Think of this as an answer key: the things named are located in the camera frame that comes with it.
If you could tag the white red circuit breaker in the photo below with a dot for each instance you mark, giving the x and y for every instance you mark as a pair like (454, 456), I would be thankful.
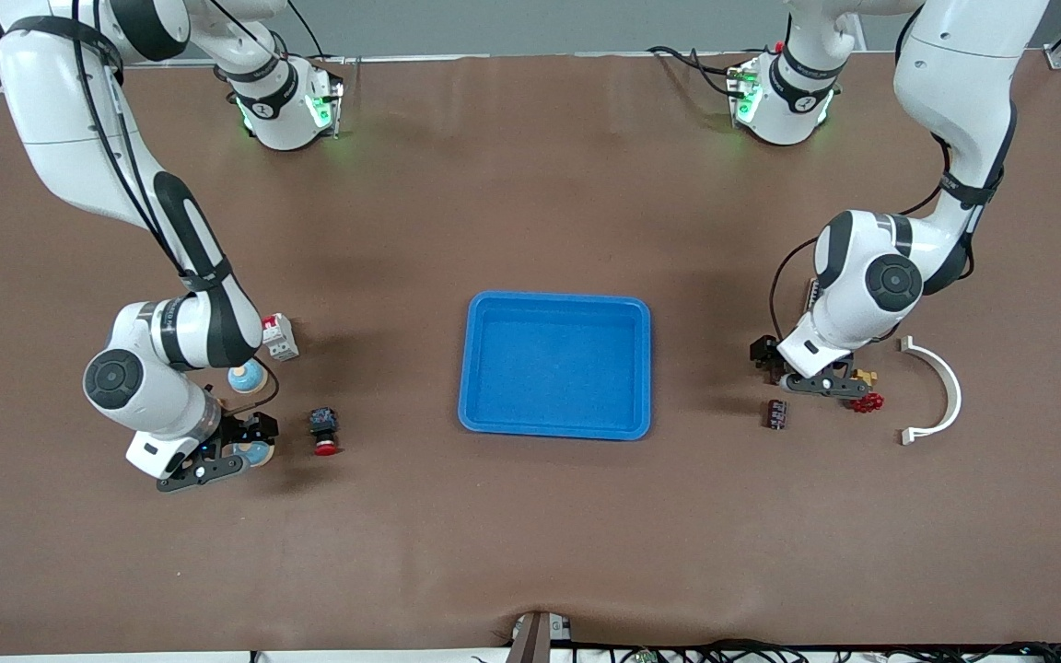
(282, 339)

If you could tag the brass valve red handwheel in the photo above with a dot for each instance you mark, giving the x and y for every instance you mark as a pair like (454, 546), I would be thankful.
(867, 402)

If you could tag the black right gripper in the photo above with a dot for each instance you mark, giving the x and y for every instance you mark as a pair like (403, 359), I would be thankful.
(242, 429)

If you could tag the table cover mat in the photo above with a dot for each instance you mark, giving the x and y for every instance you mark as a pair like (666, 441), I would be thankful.
(530, 534)

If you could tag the red mushroom pushbutton switch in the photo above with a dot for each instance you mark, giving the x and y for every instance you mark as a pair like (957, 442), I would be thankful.
(324, 424)

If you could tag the blue plastic tray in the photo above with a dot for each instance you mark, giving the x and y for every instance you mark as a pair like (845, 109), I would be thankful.
(553, 368)

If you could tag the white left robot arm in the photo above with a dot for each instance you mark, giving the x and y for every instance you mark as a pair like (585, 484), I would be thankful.
(954, 74)

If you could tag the blue desk bell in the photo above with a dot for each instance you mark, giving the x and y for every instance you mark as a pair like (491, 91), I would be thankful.
(259, 453)
(245, 378)

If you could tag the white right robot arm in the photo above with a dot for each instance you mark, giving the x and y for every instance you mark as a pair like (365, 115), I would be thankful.
(61, 110)

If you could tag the white curved plastic bracket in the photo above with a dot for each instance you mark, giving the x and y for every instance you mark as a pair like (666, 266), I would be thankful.
(952, 387)

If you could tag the metal mesh power supply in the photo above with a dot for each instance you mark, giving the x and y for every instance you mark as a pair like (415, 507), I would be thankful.
(810, 296)

